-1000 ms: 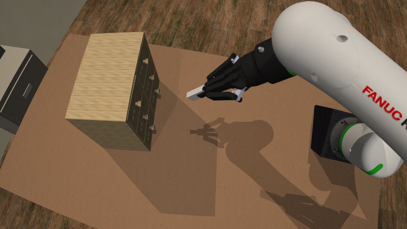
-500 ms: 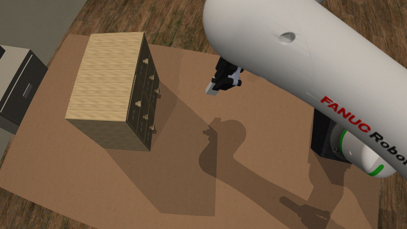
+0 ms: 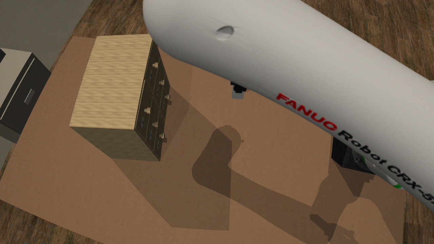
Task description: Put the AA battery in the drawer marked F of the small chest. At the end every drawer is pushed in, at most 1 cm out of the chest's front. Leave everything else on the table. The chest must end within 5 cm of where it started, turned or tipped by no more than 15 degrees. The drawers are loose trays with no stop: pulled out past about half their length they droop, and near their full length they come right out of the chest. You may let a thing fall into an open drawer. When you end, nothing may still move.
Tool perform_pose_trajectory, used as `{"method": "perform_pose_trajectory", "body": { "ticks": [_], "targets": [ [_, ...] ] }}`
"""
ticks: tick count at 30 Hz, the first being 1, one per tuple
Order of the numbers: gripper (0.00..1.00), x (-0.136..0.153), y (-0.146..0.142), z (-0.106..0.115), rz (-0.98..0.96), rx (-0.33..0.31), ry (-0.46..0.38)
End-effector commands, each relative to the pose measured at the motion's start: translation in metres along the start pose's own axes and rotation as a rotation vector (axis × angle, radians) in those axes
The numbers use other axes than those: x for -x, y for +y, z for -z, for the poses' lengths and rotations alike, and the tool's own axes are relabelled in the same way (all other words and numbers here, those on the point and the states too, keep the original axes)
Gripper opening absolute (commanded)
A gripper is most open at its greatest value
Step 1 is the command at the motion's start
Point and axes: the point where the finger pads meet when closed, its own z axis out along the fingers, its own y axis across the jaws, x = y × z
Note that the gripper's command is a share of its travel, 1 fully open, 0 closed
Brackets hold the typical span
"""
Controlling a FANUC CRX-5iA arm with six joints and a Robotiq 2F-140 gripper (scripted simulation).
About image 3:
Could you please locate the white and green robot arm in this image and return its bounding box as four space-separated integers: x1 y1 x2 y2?
143 0 434 212

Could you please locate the light wooden chest of drawers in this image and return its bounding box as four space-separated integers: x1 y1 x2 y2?
69 34 160 162

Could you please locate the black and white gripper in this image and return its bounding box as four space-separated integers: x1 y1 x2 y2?
231 82 247 99

